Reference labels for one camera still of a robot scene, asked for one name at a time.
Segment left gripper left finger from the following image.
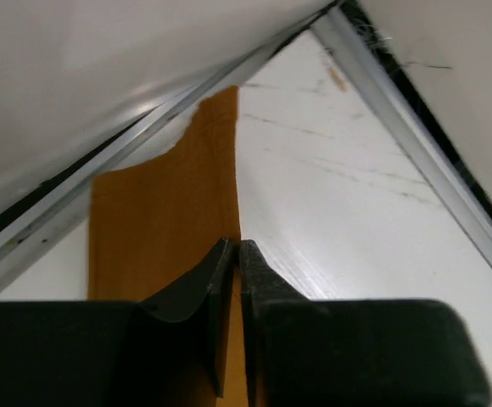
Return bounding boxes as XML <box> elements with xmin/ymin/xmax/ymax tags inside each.
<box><xmin>114</xmin><ymin>238</ymin><xmax>234</xmax><ymax>406</ymax></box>

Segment brown trousers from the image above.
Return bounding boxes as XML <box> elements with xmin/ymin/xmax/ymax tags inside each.
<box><xmin>88</xmin><ymin>86</ymin><xmax>248</xmax><ymax>406</ymax></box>

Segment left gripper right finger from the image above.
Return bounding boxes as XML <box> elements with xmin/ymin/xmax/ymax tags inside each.
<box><xmin>239</xmin><ymin>240</ymin><xmax>492</xmax><ymax>406</ymax></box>

